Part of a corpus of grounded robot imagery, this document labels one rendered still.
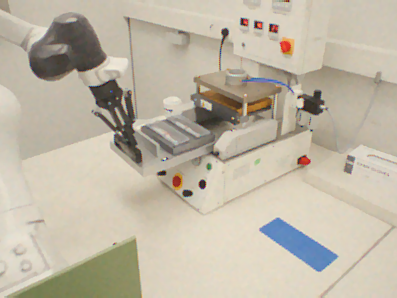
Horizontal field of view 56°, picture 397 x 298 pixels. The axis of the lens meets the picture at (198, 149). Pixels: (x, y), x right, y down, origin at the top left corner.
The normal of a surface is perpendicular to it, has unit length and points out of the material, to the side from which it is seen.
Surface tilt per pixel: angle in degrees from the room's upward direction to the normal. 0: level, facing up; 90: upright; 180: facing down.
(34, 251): 46
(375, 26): 90
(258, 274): 0
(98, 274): 90
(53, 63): 95
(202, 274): 0
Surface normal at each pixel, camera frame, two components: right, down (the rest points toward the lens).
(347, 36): -0.75, 0.32
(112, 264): 0.61, 0.38
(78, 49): 0.21, 0.57
